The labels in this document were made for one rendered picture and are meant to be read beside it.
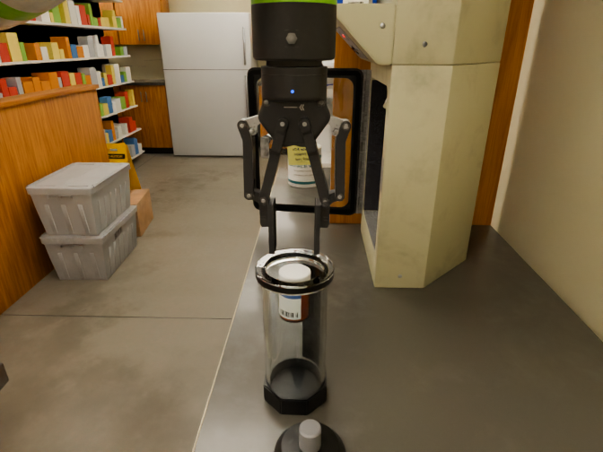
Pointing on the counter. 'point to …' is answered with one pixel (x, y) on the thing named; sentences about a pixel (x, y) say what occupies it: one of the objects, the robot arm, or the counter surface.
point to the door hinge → (363, 139)
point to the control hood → (370, 29)
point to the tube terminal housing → (433, 135)
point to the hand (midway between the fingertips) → (294, 228)
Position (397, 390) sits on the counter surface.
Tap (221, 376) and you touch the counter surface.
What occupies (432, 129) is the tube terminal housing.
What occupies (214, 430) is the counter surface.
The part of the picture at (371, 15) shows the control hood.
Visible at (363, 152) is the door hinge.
